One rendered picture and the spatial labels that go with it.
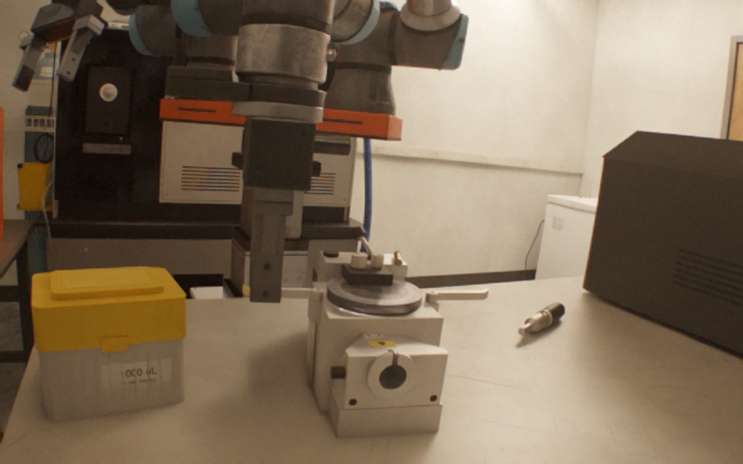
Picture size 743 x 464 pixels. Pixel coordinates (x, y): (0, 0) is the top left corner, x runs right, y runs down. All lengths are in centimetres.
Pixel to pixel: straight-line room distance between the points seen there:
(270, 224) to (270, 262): 4
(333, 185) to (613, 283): 146
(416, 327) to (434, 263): 347
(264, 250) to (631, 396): 41
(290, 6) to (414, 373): 30
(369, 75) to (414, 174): 266
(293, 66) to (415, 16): 60
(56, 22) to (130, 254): 118
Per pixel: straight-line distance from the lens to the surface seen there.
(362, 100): 100
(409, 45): 101
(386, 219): 360
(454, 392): 52
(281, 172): 36
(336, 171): 214
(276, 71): 39
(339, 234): 214
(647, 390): 62
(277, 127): 36
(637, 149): 90
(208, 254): 198
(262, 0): 41
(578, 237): 396
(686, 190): 83
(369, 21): 54
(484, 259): 420
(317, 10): 41
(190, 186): 199
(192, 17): 58
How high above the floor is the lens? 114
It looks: 10 degrees down
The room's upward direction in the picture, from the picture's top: 6 degrees clockwise
